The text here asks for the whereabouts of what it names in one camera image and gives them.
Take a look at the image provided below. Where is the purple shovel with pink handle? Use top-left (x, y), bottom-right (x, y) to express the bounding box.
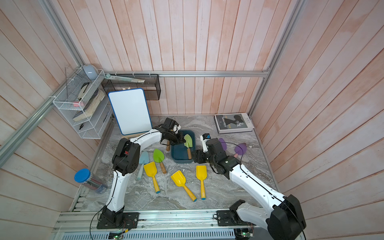
top-left (219, 138), bottom-right (227, 151)

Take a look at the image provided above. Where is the light green shovel wooden handle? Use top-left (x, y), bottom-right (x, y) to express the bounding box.
top-left (184, 134), bottom-right (193, 160)

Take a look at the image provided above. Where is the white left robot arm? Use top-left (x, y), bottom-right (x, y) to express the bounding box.
top-left (101, 118), bottom-right (186, 227)

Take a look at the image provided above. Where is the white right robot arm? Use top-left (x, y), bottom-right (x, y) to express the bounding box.
top-left (194, 134), bottom-right (307, 240)

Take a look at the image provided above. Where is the yellow plastic scoop right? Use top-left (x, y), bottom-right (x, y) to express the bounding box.
top-left (196, 165), bottom-right (207, 200)

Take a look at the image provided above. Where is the yellow plastic scoop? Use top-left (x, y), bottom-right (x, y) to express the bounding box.
top-left (171, 171), bottom-right (197, 202)
top-left (196, 165), bottom-right (207, 200)
top-left (144, 162), bottom-right (161, 194)

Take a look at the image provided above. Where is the grey blue trowel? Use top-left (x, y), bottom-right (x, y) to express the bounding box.
top-left (137, 151), bottom-right (150, 181)

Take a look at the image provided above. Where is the black and white book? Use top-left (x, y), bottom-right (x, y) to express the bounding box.
top-left (214, 113), bottom-right (254, 134)

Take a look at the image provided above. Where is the yellow plastic scoop left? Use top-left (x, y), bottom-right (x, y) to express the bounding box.
top-left (144, 162), bottom-right (161, 194)

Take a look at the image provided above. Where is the yellow plastic scoop middle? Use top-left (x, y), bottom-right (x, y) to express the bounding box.
top-left (171, 171), bottom-right (197, 202)

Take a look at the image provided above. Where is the blue framed whiteboard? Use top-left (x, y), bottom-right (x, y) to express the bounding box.
top-left (108, 89), bottom-right (152, 136)

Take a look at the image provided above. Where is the blue lid pen jar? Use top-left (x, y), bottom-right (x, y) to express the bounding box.
top-left (74, 169), bottom-right (107, 194)

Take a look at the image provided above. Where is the yellow shovel with wooden handle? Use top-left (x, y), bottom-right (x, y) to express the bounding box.
top-left (166, 141), bottom-right (171, 152)

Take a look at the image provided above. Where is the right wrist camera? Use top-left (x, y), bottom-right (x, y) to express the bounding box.
top-left (200, 134), bottom-right (211, 153)

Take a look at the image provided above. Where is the green trowel with wooden handle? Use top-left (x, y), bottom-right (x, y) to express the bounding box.
top-left (153, 149), bottom-right (167, 174)

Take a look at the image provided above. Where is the black wire basket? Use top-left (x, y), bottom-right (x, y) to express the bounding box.
top-left (102, 74), bottom-right (161, 101)

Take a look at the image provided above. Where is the white wire mesh shelf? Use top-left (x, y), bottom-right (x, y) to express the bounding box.
top-left (53, 67), bottom-right (112, 140)

